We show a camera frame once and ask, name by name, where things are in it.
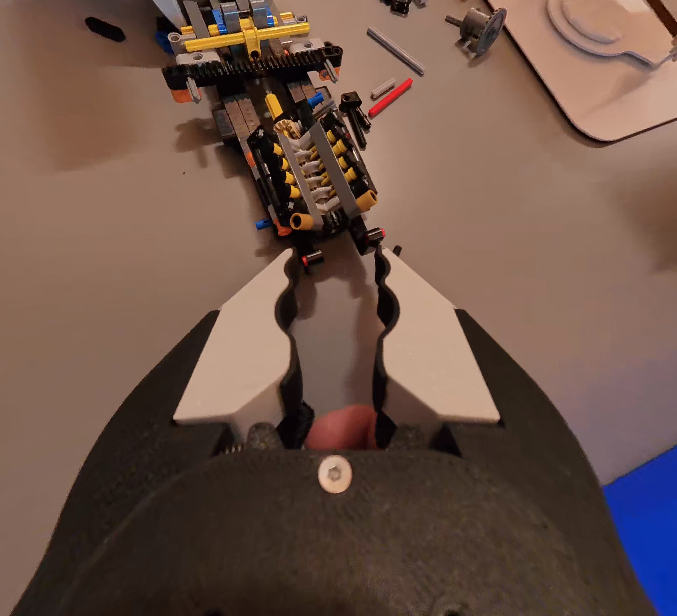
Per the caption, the short black lego beam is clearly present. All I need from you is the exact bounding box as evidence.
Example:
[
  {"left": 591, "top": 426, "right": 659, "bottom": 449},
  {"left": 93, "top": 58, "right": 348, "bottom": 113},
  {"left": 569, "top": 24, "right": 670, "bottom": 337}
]
[{"left": 85, "top": 17, "right": 127, "bottom": 43}]

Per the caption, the long grey lego axle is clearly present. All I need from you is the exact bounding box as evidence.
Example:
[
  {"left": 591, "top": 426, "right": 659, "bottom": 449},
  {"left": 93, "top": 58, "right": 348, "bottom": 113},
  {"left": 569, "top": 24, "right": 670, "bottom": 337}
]
[{"left": 366, "top": 26, "right": 425, "bottom": 76}]

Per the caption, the white stand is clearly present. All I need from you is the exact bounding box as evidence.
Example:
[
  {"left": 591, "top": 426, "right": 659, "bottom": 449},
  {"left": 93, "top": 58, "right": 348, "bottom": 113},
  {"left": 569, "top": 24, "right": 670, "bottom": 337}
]
[{"left": 546, "top": 0, "right": 677, "bottom": 68}]

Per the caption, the person's right hand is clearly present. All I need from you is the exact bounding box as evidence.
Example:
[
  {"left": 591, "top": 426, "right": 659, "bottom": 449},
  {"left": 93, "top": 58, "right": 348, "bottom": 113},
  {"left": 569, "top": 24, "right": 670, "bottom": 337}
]
[{"left": 307, "top": 405, "right": 377, "bottom": 449}]

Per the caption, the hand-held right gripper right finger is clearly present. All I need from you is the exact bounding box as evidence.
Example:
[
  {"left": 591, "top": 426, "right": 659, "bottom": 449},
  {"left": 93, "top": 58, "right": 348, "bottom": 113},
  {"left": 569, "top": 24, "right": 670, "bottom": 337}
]
[{"left": 372, "top": 247, "right": 501, "bottom": 449}]

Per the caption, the black lego connector with pins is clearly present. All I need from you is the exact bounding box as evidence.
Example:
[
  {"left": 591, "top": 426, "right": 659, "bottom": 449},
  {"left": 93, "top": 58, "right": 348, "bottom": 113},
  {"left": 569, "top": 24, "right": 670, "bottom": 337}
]
[{"left": 338, "top": 91, "right": 372, "bottom": 150}]

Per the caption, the white lamp base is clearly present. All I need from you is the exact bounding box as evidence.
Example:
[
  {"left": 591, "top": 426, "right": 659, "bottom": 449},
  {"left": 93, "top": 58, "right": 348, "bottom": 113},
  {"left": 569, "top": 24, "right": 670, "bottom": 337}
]
[{"left": 463, "top": 0, "right": 677, "bottom": 143}]

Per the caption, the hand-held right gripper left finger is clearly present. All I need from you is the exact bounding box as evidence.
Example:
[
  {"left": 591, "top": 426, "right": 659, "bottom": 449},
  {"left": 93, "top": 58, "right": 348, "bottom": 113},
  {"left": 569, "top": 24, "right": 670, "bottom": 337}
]
[{"left": 173, "top": 248, "right": 315, "bottom": 449}]

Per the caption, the lego car chassis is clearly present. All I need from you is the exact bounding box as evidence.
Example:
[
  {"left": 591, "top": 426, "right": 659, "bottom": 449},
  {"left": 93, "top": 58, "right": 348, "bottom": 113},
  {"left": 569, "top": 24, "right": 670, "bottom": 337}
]
[{"left": 155, "top": 0, "right": 387, "bottom": 270}]

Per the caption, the red lego axle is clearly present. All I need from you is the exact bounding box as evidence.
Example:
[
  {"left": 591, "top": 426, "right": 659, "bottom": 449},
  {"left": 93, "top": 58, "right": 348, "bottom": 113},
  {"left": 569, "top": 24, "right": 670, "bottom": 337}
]
[{"left": 367, "top": 78, "right": 414, "bottom": 118}]

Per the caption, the blue plastic bin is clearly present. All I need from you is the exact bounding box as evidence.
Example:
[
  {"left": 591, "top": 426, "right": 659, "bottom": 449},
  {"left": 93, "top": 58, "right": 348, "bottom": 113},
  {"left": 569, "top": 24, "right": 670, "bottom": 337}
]
[{"left": 602, "top": 444, "right": 677, "bottom": 616}]

